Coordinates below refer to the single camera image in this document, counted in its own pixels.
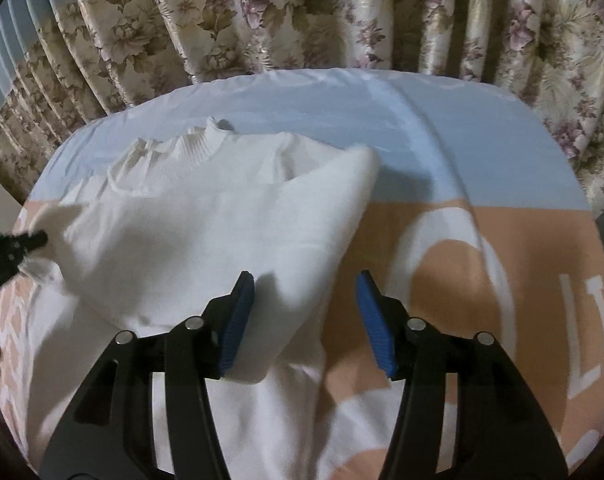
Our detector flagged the floral curtain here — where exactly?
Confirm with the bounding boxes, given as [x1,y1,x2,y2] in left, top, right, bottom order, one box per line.
[0,0,604,211]

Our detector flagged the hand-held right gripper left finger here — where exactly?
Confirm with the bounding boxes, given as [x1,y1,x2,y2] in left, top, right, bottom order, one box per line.
[39,270,257,480]

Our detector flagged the white towel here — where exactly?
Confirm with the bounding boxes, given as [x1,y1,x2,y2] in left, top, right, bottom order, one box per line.
[24,116,383,387]

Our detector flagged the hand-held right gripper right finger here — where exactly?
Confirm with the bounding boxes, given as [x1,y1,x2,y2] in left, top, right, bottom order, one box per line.
[356,270,568,480]

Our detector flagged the printed orange blue bed sheet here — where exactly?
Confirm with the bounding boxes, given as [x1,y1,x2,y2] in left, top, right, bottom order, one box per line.
[0,67,604,480]

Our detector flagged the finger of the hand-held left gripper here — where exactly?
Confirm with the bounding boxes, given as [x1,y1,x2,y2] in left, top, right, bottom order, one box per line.
[0,230,49,295]

